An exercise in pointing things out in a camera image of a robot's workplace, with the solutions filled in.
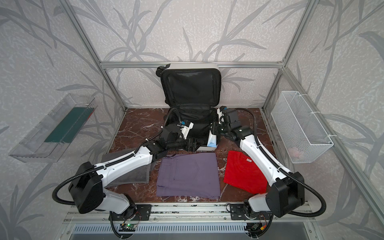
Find white blue tube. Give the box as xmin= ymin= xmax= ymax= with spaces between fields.
xmin=207 ymin=133 xmax=218 ymax=148

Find red t-shirt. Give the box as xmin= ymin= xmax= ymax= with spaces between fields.
xmin=224 ymin=151 xmax=268 ymax=195

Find purple trousers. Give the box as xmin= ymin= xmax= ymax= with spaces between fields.
xmin=156 ymin=153 xmax=221 ymax=199

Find white hard-shell suitcase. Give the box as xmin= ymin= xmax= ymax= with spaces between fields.
xmin=156 ymin=63 xmax=222 ymax=152

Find grey towel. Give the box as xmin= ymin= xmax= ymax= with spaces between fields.
xmin=101 ymin=149 xmax=156 ymax=188

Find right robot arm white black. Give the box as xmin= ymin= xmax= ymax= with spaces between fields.
xmin=211 ymin=112 xmax=327 ymax=218

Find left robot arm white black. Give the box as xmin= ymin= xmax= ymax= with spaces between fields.
xmin=52 ymin=121 xmax=199 ymax=219

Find pink item in basket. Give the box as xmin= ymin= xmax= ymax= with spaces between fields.
xmin=288 ymin=147 xmax=302 ymax=159

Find green circuit board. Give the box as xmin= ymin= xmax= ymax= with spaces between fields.
xmin=118 ymin=224 xmax=138 ymax=233

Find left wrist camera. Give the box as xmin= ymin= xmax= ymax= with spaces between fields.
xmin=180 ymin=120 xmax=194 ymax=140

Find white wire mesh basket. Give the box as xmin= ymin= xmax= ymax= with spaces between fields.
xmin=271 ymin=91 xmax=334 ymax=164

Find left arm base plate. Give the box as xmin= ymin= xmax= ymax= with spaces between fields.
xmin=109 ymin=204 xmax=152 ymax=222

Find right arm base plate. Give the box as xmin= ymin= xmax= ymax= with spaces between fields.
xmin=226 ymin=204 xmax=272 ymax=221

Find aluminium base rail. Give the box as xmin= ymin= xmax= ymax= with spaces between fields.
xmin=63 ymin=202 xmax=315 ymax=224

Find aluminium cage frame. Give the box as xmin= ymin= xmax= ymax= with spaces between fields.
xmin=58 ymin=0 xmax=384 ymax=226

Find right circuit board wires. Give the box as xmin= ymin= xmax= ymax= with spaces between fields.
xmin=244 ymin=221 xmax=272 ymax=236

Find clear plastic wall tray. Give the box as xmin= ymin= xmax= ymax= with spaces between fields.
xmin=9 ymin=94 xmax=98 ymax=163

